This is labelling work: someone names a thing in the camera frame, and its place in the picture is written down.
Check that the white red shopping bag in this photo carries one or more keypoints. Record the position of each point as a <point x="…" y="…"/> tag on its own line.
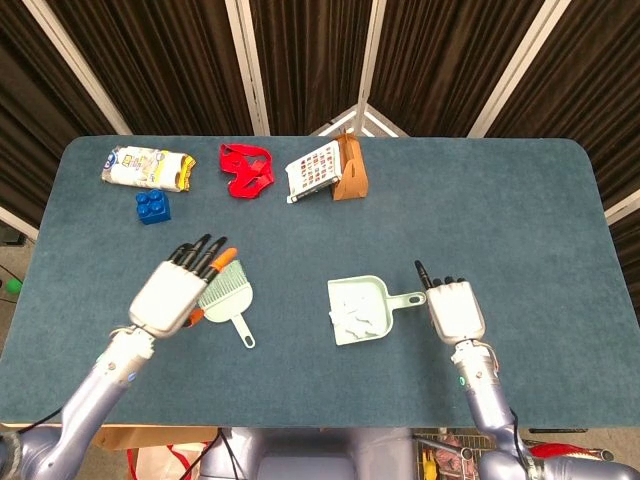
<point x="160" y="462"/>

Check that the teal felt table mat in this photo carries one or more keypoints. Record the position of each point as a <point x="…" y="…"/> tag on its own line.
<point x="525" y="225"/>

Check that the green object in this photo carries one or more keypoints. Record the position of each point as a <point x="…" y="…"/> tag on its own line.
<point x="13" y="285"/>

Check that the red cloth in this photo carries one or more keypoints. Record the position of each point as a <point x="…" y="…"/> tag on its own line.
<point x="245" y="172"/>

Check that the white partition foot frame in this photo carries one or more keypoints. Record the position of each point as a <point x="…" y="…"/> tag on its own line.
<point x="380" y="122"/>

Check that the white printed card box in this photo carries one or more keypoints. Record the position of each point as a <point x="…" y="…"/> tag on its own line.
<point x="315" y="172"/>

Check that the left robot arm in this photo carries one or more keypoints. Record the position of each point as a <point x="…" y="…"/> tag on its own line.
<point x="95" y="395"/>

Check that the lavender robot torso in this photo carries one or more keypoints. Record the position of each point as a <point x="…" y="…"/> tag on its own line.
<point x="305" y="455"/>

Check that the white partition frame post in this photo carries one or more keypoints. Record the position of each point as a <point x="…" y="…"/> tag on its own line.
<point x="75" y="60"/>
<point x="515" y="70"/>
<point x="247" y="65"/>
<point x="369" y="55"/>

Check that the yellow white snack bag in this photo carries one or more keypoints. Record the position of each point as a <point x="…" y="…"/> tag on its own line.
<point x="145" y="167"/>

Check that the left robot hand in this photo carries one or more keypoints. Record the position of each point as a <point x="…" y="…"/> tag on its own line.
<point x="167" y="300"/>

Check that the white paper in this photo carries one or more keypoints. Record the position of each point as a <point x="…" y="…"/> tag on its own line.
<point x="355" y="320"/>

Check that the dark brown curtain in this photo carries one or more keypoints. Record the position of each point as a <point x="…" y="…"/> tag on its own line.
<point x="165" y="60"/>

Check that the blue building block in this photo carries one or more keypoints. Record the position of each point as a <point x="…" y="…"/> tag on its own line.
<point x="152" y="207"/>

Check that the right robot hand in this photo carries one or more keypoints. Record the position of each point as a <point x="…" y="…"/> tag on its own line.
<point x="455" y="310"/>

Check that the mint green dustpan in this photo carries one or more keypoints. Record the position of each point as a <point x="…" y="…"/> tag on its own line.
<point x="350" y="287"/>

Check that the brown cardboard carrier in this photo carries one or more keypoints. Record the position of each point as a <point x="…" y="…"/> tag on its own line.
<point x="352" y="180"/>

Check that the mint green hand broom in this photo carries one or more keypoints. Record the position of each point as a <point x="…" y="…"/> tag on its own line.
<point x="230" y="300"/>

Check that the cardboard box under table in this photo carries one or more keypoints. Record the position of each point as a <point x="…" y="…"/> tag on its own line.
<point x="150" y="436"/>

